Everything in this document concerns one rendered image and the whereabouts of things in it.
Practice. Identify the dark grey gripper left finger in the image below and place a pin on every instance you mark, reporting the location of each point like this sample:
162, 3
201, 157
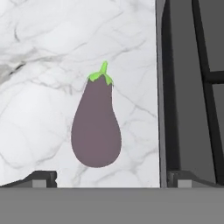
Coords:
43, 178

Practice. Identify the grey stove with black grates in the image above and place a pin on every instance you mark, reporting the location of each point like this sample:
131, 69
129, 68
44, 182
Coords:
189, 87

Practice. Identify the purple eggplant with green stem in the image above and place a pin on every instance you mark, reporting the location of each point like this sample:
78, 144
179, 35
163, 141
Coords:
96, 131

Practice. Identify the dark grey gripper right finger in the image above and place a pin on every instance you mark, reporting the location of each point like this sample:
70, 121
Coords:
180, 178

